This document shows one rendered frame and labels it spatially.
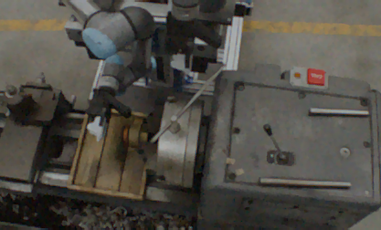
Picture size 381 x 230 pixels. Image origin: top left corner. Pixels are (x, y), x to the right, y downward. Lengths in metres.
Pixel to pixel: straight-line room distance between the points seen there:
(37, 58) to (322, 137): 2.26
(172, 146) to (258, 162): 0.28
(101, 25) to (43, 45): 1.87
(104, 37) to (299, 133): 0.69
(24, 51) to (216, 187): 2.24
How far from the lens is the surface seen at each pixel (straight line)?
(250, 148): 1.41
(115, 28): 1.44
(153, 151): 1.55
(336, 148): 1.47
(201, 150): 1.49
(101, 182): 1.78
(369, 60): 3.33
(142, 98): 2.68
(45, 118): 1.79
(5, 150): 1.84
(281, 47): 3.20
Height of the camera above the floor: 2.54
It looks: 64 degrees down
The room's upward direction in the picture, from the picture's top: 2 degrees clockwise
